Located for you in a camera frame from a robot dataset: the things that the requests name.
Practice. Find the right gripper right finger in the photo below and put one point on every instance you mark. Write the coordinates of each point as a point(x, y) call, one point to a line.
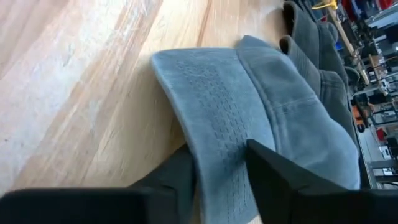
point(286, 193)

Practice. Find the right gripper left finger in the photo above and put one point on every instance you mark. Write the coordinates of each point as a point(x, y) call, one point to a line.
point(174, 193)

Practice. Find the grey baseball cap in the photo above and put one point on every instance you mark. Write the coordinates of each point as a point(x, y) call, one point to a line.
point(248, 93)

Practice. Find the black baseball cap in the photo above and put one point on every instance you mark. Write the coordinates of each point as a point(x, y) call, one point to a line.
point(304, 31)
point(329, 93)

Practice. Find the orange black tool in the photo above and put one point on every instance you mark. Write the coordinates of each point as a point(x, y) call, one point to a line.
point(359, 118)

